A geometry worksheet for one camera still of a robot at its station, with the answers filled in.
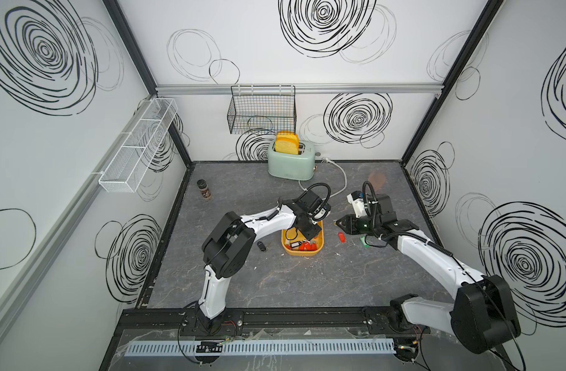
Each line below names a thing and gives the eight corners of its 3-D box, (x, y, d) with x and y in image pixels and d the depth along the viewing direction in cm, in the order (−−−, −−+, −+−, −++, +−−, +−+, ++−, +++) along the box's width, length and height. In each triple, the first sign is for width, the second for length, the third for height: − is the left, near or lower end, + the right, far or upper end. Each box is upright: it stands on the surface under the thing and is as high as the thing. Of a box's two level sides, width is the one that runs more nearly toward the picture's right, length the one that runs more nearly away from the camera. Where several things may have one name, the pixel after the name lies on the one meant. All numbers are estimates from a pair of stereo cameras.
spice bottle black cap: (204, 201, 107) (197, 187, 99) (203, 195, 110) (196, 180, 101) (211, 199, 108) (205, 184, 100) (210, 193, 110) (204, 178, 102)
